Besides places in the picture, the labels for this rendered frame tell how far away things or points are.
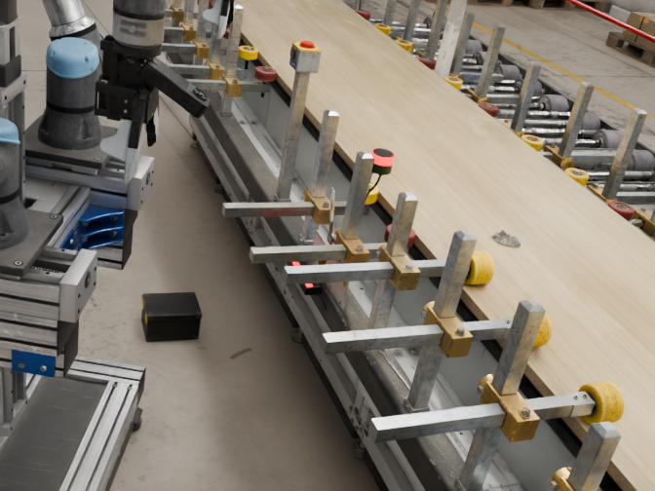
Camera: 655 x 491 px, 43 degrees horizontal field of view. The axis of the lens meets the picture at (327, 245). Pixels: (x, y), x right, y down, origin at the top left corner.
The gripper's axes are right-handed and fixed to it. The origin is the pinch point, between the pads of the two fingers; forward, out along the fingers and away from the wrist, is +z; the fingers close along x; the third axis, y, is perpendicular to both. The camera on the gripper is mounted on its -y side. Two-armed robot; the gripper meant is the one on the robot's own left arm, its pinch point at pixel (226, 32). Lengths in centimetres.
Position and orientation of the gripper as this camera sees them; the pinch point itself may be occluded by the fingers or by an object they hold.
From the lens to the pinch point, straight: 215.5
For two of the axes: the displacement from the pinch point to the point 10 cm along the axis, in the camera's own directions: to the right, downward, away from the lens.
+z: -1.7, 8.6, 4.8
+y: -9.8, -1.7, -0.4
